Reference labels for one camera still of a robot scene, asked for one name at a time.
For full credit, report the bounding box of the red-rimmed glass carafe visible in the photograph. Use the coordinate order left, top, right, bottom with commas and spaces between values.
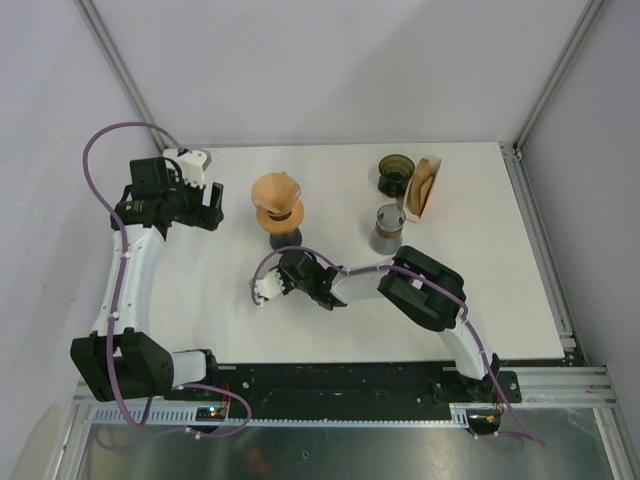
269, 228, 302, 250

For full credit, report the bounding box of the wooden dripper ring holder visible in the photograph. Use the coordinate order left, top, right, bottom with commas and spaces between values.
256, 201, 305, 235

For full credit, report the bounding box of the brown paper coffee filter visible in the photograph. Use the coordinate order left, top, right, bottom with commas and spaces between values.
251, 171, 302, 217

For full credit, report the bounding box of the grey glass carafe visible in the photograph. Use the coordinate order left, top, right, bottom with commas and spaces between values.
369, 203, 406, 255

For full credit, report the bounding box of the dark green glass dripper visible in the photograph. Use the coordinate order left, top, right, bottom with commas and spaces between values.
378, 154, 415, 198

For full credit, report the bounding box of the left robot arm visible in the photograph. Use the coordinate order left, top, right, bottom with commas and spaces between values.
70, 149, 224, 402

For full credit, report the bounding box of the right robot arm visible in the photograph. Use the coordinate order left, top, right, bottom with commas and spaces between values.
276, 246, 499, 401

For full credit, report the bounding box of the coffee filter box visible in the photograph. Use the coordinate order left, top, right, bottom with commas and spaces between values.
403, 155, 442, 223

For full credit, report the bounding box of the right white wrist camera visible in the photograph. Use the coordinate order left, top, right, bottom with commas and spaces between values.
250, 268, 285, 307

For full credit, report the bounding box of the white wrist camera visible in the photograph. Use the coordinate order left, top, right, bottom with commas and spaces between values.
250, 268, 285, 307
175, 148, 211, 189

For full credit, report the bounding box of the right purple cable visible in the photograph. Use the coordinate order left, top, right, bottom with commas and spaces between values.
249, 246, 547, 446

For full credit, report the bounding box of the purple cable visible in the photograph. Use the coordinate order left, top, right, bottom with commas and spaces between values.
249, 246, 547, 446
81, 121, 252, 449

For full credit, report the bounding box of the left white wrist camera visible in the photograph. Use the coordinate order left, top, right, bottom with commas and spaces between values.
175, 148, 211, 189

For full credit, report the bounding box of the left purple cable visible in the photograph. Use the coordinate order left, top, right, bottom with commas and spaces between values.
81, 121, 252, 449

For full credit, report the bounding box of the grey slotted cable duct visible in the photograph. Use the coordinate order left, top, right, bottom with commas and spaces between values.
90, 405, 469, 428

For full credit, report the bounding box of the aluminium frame rail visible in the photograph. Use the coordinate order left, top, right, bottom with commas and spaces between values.
73, 364, 614, 405

